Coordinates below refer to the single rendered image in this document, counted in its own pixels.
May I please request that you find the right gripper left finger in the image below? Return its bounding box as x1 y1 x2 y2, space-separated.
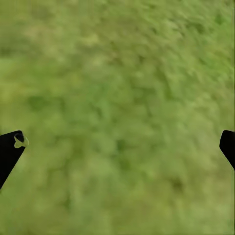
0 130 29 189

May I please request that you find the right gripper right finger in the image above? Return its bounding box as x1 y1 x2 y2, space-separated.
219 130 235 170

